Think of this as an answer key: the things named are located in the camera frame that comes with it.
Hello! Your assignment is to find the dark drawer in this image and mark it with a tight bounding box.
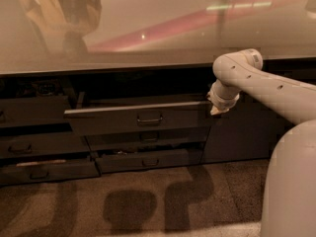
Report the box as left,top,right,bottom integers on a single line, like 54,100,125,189
0,132,89,159
96,148,202,173
64,94,213,135
0,96,70,128
0,159,99,186
87,126,209,151

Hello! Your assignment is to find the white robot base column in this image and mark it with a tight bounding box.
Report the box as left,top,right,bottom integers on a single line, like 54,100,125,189
261,120,316,237

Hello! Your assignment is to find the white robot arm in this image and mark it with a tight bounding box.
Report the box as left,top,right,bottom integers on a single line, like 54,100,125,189
207,49,316,124

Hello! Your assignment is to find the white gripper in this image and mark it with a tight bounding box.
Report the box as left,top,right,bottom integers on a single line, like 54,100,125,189
207,81,240,116

